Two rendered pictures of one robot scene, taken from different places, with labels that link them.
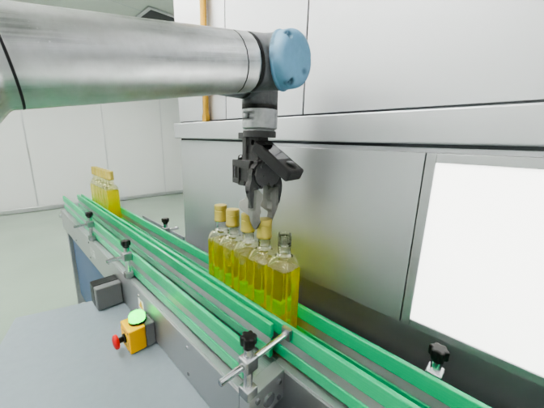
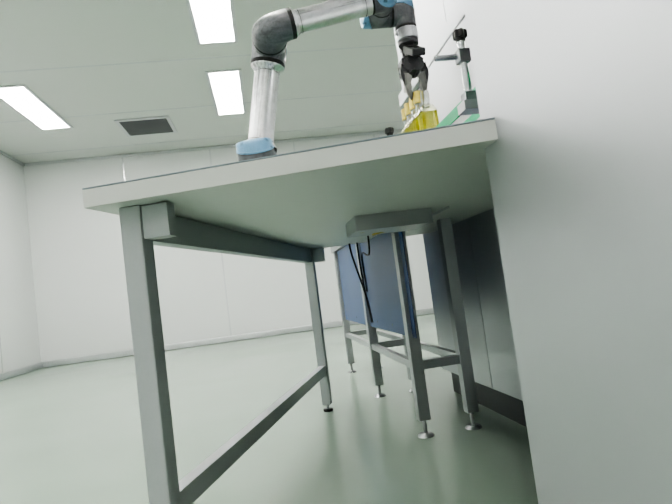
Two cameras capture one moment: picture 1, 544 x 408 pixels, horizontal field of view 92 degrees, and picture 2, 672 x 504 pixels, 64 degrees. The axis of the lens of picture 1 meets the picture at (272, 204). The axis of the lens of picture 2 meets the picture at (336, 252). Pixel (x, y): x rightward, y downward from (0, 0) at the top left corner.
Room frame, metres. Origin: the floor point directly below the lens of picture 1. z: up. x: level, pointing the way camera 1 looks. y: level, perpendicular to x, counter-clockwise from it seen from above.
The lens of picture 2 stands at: (-1.08, -0.86, 0.52)
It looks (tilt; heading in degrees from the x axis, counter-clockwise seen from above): 4 degrees up; 39
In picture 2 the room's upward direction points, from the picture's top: 7 degrees counter-clockwise
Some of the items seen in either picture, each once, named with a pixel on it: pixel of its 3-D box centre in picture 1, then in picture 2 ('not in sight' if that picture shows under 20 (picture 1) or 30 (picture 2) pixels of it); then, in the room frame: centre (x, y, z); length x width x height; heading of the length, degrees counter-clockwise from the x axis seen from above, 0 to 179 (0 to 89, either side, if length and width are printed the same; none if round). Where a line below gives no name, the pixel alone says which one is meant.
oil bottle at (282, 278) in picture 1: (282, 297); (430, 136); (0.54, -0.03, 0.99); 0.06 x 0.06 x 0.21; 46
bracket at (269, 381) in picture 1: (263, 394); not in sight; (0.42, 0.01, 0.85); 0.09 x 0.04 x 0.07; 137
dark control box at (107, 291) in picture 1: (106, 292); not in sight; (0.84, 0.58, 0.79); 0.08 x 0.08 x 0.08; 47
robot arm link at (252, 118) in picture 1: (258, 121); (406, 36); (0.59, 0.03, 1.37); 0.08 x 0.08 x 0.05
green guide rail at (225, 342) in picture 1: (106, 238); not in sight; (1.02, 0.68, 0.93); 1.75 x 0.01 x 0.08; 47
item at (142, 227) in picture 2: not in sight; (279, 350); (0.10, 0.36, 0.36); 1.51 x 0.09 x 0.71; 30
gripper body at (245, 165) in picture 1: (257, 159); (409, 59); (0.59, 0.04, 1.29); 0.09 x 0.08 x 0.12; 46
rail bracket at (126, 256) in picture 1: (119, 261); not in sight; (0.78, 0.49, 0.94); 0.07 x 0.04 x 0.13; 137
